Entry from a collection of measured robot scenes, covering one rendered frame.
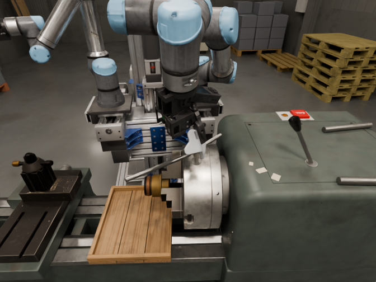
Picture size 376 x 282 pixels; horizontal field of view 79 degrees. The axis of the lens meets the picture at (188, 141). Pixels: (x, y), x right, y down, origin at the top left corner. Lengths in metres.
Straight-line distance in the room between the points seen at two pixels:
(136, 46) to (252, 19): 6.04
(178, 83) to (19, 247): 0.81
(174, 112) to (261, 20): 6.92
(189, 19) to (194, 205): 0.54
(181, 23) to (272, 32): 7.20
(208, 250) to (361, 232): 0.51
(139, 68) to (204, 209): 0.96
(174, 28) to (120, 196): 0.90
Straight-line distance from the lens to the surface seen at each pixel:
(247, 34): 7.28
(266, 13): 7.40
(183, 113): 0.52
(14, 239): 1.07
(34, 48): 1.24
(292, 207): 0.72
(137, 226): 1.04
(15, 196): 1.32
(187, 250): 0.98
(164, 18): 0.41
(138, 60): 1.43
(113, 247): 1.01
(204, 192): 0.74
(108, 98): 1.31
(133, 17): 0.55
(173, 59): 0.43
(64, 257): 1.07
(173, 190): 0.85
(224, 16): 0.88
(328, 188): 0.74
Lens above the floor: 1.71
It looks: 34 degrees down
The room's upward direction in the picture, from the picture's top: straight up
